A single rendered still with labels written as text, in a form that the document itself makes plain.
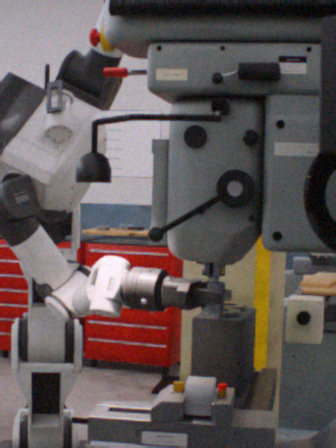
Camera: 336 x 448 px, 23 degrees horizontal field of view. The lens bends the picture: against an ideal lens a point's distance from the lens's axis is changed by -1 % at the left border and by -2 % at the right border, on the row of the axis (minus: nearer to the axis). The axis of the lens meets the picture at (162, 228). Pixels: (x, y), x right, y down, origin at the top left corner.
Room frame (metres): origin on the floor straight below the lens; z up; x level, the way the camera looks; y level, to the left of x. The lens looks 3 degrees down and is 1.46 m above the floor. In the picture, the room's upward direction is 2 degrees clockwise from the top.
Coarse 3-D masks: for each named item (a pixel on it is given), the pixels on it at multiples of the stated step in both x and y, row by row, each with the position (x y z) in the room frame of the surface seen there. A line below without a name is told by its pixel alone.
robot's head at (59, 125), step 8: (56, 96) 1.90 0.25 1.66; (64, 96) 1.91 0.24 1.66; (72, 96) 1.92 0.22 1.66; (56, 104) 1.89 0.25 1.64; (64, 104) 1.89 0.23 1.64; (56, 112) 1.87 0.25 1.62; (64, 112) 1.87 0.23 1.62; (48, 120) 1.87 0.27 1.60; (56, 120) 1.86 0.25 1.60; (64, 120) 1.86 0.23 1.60; (72, 120) 1.89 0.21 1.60; (48, 128) 1.86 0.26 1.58; (56, 128) 1.86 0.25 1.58; (64, 128) 1.86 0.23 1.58; (72, 128) 1.87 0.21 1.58; (48, 136) 1.88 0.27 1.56; (56, 136) 1.89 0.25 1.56; (64, 136) 1.89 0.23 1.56
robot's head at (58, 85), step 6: (48, 84) 1.90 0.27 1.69; (54, 84) 1.90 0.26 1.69; (60, 84) 1.89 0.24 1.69; (48, 90) 1.89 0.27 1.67; (54, 90) 1.91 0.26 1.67; (60, 90) 1.88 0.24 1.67; (66, 90) 1.91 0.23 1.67; (48, 96) 1.88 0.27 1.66; (60, 96) 1.87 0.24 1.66; (48, 102) 1.87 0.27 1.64; (60, 102) 1.87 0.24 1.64; (48, 108) 1.86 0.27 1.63; (54, 108) 1.86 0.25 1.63; (60, 108) 1.86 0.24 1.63
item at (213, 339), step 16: (224, 304) 2.08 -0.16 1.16; (240, 304) 2.07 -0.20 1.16; (192, 320) 1.93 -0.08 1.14; (208, 320) 1.92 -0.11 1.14; (224, 320) 1.91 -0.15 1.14; (240, 320) 1.90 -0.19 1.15; (192, 336) 1.93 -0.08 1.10; (208, 336) 1.92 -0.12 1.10; (224, 336) 1.91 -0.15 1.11; (240, 336) 1.90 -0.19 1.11; (192, 352) 1.93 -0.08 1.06; (208, 352) 1.92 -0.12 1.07; (224, 352) 1.91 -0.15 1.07; (240, 352) 1.90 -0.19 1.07; (192, 368) 1.93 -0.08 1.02; (208, 368) 1.92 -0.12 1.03; (224, 368) 1.91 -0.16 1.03; (240, 368) 1.91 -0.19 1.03; (240, 384) 1.92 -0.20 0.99
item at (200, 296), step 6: (198, 288) 1.63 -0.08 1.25; (192, 294) 1.62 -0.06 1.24; (198, 294) 1.62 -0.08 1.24; (204, 294) 1.61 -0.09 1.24; (210, 294) 1.61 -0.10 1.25; (216, 294) 1.60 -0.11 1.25; (222, 294) 1.60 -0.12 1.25; (198, 300) 1.62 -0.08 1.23; (204, 300) 1.61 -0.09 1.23; (210, 300) 1.61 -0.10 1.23; (216, 300) 1.60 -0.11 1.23; (222, 300) 1.61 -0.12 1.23
